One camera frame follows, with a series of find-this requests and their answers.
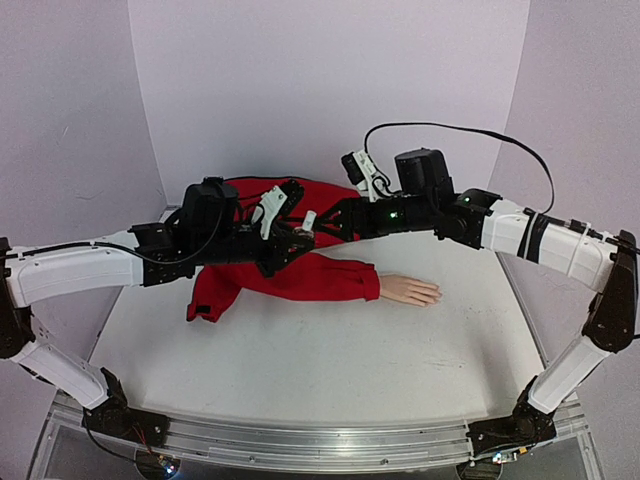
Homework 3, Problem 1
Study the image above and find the clear nail polish bottle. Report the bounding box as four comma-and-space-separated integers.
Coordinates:
293, 227, 315, 246

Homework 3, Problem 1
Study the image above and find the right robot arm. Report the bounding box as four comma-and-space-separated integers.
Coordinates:
303, 148, 639, 422

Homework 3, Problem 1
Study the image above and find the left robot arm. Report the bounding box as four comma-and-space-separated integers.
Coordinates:
1, 177, 312, 439

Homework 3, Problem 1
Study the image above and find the red jacket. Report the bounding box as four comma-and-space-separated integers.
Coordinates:
186, 177, 381, 323

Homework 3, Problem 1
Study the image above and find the mannequin hand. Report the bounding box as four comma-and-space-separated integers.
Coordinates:
379, 274, 441, 307

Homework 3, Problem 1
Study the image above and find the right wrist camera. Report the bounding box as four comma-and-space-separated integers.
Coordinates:
341, 150, 388, 202

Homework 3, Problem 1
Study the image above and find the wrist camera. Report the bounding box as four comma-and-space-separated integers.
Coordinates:
250, 179, 304, 240
341, 150, 388, 202

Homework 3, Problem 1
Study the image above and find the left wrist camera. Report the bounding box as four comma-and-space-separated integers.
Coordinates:
250, 179, 304, 240

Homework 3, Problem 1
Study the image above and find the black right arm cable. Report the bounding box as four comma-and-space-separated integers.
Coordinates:
363, 121, 555, 214

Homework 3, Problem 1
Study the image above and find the aluminium table front rail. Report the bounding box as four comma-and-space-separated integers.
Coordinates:
50, 393, 599, 477

